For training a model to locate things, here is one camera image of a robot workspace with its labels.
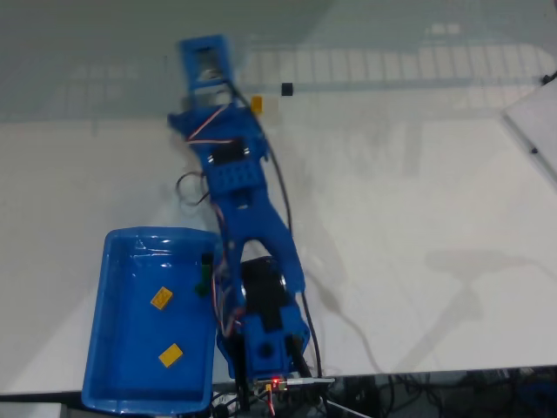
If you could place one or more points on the yellow lego brick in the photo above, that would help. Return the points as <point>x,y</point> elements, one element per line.
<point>161,298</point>
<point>170,355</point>
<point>257,104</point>

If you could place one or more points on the controller board with red light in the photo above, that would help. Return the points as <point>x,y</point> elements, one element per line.
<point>272,384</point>

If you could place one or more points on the blue plastic bin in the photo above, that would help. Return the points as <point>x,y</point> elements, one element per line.
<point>130,348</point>

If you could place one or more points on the white board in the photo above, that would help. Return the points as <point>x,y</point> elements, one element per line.
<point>539,117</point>

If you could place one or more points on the black board clip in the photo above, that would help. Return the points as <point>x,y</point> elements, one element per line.
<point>546,79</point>
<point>533,151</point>

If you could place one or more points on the black lego brick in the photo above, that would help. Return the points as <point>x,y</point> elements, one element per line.
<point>286,89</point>

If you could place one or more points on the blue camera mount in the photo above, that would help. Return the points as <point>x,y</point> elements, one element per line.
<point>187,65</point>

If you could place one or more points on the green lego brick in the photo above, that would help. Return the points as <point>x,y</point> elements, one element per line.
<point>200,288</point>

